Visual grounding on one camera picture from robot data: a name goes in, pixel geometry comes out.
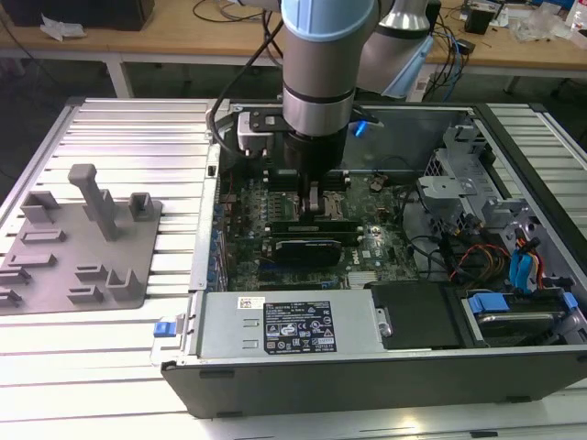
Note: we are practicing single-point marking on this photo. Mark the grey parts rack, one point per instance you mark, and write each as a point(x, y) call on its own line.
point(133, 256)

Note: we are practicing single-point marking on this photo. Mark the hard disk in blue carrier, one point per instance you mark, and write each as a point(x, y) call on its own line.
point(513, 321)

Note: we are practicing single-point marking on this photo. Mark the crumpled white paper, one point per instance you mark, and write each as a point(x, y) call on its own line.
point(59, 27)

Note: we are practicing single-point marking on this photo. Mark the black RAM slots bank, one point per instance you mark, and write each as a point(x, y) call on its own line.
point(339, 179)
point(360, 234)

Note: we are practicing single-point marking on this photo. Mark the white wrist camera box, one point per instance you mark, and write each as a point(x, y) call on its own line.
point(252, 130)

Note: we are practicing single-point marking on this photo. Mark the black plastic shroud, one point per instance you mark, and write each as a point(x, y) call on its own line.
point(417, 316)

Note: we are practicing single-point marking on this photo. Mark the green motherboard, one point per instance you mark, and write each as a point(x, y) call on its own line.
point(238, 256)

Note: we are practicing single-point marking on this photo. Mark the silver drive cage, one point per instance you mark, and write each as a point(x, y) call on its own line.
point(447, 192)

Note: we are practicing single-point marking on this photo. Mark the clear plastic bags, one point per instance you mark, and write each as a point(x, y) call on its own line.
point(541, 25)

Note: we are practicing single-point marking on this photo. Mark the large black box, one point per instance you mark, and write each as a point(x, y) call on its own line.
point(91, 14)

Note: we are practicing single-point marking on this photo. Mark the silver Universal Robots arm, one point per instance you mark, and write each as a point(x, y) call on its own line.
point(316, 69)

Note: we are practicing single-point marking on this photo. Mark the grey power supply unit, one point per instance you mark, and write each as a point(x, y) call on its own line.
point(229, 325)

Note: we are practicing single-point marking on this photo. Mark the small black cube device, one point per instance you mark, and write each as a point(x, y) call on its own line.
point(481, 19)

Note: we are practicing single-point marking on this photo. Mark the silver chipset heatsink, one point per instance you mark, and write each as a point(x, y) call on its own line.
point(362, 278)

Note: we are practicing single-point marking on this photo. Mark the black open PC case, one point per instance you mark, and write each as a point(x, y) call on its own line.
point(367, 385)

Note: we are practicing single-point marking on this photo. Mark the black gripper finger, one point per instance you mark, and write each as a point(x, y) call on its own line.
point(322, 197)
point(304, 194)

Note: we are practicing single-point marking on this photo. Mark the black graphics card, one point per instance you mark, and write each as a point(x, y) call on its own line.
point(307, 253)

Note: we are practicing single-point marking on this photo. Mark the grey metal bracket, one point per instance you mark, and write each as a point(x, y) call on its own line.
point(509, 213)

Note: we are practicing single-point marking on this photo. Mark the blue case latch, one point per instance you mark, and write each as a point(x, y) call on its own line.
point(164, 330)

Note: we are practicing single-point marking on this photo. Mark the silver coin battery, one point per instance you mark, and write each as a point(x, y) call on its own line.
point(376, 186)

